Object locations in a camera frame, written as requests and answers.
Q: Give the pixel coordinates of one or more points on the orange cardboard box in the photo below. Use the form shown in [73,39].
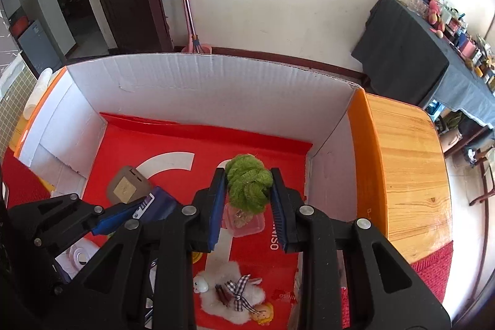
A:
[212,82]

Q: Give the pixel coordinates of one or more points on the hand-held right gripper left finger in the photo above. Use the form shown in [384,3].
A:
[216,210]

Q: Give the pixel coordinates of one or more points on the side table with grey cloth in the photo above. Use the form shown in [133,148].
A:
[402,51]

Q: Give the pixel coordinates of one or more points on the row of cosmetic bottles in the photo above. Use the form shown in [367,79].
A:
[464,40]

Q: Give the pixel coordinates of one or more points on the yellow bottle cap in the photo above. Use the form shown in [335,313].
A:
[196,256]

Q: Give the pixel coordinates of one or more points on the grey cabinet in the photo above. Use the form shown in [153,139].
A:
[36,44]

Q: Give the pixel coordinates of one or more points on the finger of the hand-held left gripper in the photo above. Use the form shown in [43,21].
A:
[116,218]

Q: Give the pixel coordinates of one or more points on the large green pompom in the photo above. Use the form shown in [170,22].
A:
[247,179]

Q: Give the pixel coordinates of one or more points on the red knitted blanket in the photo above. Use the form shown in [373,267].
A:
[429,268]

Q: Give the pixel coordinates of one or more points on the white slipper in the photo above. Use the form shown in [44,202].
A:
[38,90]

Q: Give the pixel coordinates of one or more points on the pink round toy camera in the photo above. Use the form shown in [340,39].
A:
[81,256]

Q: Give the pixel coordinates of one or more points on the clear plastic box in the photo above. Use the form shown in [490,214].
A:
[243,225]

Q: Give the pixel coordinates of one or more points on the white fluffy plush toy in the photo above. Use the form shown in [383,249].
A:
[216,299]

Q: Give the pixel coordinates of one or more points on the taupe pouch case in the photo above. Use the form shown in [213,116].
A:
[125,187]

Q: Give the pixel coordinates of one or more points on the purple bottle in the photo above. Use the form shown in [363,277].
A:
[162,202]

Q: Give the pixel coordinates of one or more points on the pink yellow doll figurine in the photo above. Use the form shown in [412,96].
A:
[263,312]

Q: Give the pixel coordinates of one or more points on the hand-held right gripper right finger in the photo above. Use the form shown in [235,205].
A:
[279,210]

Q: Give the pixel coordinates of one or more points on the pink plush toy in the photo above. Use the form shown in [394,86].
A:
[435,15]

